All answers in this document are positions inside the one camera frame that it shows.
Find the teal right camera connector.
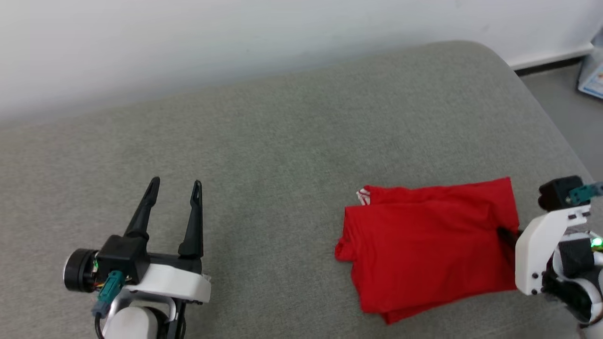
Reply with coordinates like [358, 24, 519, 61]
[568, 183, 603, 206]

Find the teal camera connector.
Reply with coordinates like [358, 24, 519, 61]
[568, 183, 603, 206]
[92, 270, 126, 317]

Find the teal left camera connector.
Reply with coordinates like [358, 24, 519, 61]
[92, 270, 126, 317]

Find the white baseboard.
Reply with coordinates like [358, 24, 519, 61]
[506, 43, 595, 71]

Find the red garment with white trim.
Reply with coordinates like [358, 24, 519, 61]
[334, 177, 520, 325]

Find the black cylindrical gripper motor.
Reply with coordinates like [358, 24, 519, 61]
[64, 248, 98, 292]

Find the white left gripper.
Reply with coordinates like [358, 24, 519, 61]
[122, 177, 212, 303]

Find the blue and white box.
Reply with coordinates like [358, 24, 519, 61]
[577, 28, 603, 100]

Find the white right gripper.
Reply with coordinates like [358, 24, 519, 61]
[497, 205, 591, 296]

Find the grey fabric sofa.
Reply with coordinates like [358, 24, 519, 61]
[0, 40, 603, 339]

